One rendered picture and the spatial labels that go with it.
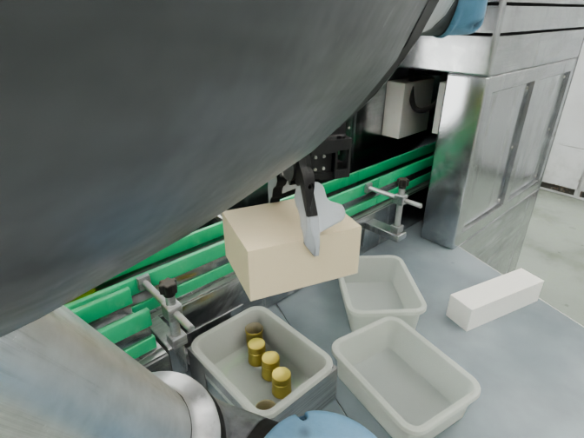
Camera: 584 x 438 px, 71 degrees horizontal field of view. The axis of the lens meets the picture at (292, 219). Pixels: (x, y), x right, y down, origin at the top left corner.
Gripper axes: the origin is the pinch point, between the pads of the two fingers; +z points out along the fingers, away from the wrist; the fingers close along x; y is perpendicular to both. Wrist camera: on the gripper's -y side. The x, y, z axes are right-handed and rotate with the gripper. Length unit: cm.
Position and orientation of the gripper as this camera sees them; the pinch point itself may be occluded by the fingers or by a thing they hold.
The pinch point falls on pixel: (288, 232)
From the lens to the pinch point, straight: 57.6
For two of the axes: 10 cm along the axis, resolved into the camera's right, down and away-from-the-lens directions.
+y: 9.2, -1.7, 3.6
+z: -0.1, 8.9, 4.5
